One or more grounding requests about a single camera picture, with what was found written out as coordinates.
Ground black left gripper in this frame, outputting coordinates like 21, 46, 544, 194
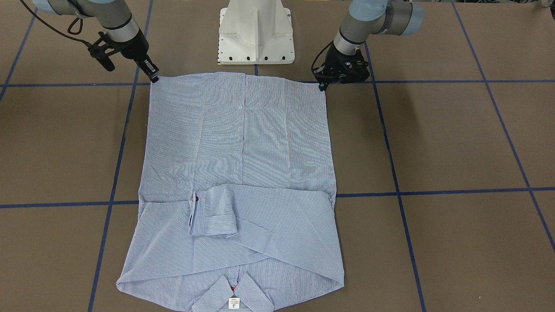
318, 43, 369, 91

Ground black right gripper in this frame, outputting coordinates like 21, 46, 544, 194
120, 31, 159, 83

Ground blue striped button shirt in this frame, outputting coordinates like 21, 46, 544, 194
116, 72, 345, 312

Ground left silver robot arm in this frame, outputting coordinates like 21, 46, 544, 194
311, 0, 424, 91

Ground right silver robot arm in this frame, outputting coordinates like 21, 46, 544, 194
21, 0, 159, 83

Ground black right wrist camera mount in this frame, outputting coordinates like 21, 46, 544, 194
88, 32, 123, 72

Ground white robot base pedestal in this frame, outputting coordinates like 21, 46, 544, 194
218, 0, 296, 65

